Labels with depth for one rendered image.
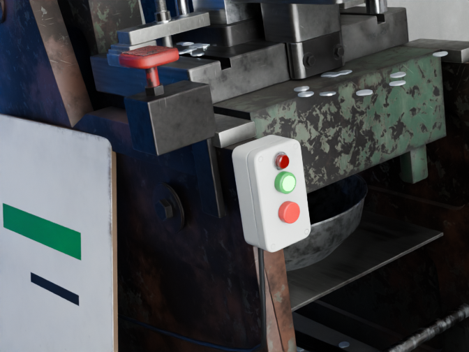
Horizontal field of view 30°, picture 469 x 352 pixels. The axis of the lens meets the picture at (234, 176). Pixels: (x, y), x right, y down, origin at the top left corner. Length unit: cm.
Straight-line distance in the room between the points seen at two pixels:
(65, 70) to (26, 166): 23
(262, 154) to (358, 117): 29
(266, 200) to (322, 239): 37
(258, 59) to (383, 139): 23
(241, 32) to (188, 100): 30
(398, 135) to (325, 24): 21
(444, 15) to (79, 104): 229
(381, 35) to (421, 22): 204
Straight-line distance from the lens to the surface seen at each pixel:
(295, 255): 144
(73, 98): 154
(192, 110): 111
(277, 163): 108
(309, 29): 133
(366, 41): 146
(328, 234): 144
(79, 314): 158
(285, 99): 124
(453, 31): 366
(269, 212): 110
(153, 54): 107
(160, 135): 109
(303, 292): 142
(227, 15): 139
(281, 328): 123
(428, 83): 144
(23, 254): 174
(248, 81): 130
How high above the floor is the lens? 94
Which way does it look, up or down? 18 degrees down
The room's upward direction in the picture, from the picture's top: 9 degrees counter-clockwise
